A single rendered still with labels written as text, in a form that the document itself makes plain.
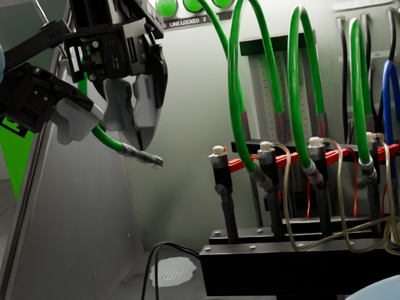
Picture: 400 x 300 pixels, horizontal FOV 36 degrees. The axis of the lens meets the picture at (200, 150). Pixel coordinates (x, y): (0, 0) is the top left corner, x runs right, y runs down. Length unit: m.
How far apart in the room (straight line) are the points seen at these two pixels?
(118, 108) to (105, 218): 0.61
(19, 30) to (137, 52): 3.21
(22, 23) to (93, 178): 2.64
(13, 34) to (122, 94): 3.19
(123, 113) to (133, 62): 0.09
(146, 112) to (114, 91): 0.05
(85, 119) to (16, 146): 3.20
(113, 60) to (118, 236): 0.76
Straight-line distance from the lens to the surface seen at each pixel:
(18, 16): 3.86
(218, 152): 1.01
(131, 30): 0.66
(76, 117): 0.88
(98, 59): 0.67
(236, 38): 0.87
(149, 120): 0.71
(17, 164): 4.12
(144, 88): 0.70
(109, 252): 1.32
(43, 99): 0.87
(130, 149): 0.96
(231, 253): 1.03
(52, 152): 1.15
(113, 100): 0.71
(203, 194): 1.37
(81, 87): 0.91
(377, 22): 1.22
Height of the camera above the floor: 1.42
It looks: 15 degrees down
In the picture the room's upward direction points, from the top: 10 degrees counter-clockwise
